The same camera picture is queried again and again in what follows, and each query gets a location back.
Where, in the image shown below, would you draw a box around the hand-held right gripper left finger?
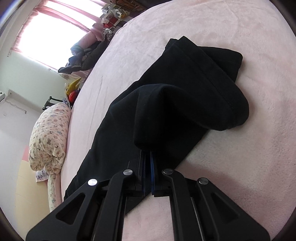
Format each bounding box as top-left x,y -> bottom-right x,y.
25,150 -> 148,241

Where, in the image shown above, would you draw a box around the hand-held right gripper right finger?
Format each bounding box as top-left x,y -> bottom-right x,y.
150,151 -> 270,241

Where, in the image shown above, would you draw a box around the black pants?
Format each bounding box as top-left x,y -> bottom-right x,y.
63,36 -> 250,214

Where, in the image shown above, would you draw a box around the floral print pillow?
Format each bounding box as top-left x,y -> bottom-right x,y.
29,103 -> 72,213

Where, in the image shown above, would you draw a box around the beige headboard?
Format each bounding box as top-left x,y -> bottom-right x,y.
15,159 -> 50,232

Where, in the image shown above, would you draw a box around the yellow toy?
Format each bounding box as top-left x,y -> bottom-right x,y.
66,77 -> 82,95

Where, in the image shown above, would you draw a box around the black metal stand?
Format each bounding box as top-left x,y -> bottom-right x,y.
42,96 -> 64,111

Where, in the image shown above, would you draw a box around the pile of dark clothes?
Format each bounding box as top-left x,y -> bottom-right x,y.
58,40 -> 110,75

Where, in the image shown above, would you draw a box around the pink fleece blanket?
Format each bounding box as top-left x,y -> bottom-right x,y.
47,0 -> 296,241

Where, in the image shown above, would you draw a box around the cluttered shelf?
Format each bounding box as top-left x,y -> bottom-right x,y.
100,0 -> 148,31

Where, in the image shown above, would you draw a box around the pink curtain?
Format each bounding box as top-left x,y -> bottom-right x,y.
10,0 -> 109,70

